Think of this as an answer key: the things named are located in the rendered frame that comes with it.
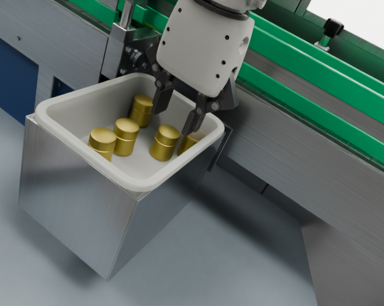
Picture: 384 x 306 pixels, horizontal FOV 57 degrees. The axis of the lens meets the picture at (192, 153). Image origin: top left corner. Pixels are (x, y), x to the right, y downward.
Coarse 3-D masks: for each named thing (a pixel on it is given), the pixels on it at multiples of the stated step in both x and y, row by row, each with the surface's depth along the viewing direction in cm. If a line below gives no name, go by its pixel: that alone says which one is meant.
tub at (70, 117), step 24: (72, 96) 44; (96, 96) 48; (120, 96) 53; (48, 120) 39; (72, 120) 46; (96, 120) 51; (168, 120) 56; (216, 120) 53; (72, 144) 38; (144, 144) 54; (120, 168) 48; (144, 168) 49; (168, 168) 40
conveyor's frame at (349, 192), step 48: (0, 0) 61; (48, 0) 56; (48, 48) 60; (96, 48) 55; (48, 96) 65; (192, 96) 61; (240, 96) 56; (240, 144) 60; (288, 144) 55; (336, 144) 52; (288, 192) 58; (336, 192) 54
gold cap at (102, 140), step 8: (96, 128) 45; (104, 128) 46; (96, 136) 44; (104, 136) 45; (112, 136) 45; (88, 144) 45; (96, 144) 44; (104, 144) 44; (112, 144) 45; (104, 152) 45; (112, 152) 46
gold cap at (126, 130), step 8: (120, 120) 49; (128, 120) 49; (120, 128) 47; (128, 128) 48; (136, 128) 48; (120, 136) 48; (128, 136) 48; (136, 136) 49; (120, 144) 48; (128, 144) 49; (120, 152) 49; (128, 152) 50
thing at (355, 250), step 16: (272, 16) 69; (288, 16) 68; (304, 32) 67; (320, 32) 66; (336, 48) 66; (352, 48) 64; (352, 64) 65; (368, 64) 64; (224, 160) 88; (240, 176) 87; (256, 176) 85; (272, 192) 84; (288, 208) 84; (304, 208) 82; (304, 224) 83; (320, 224) 81; (336, 240) 81; (352, 240) 79; (352, 256) 80; (368, 256) 78
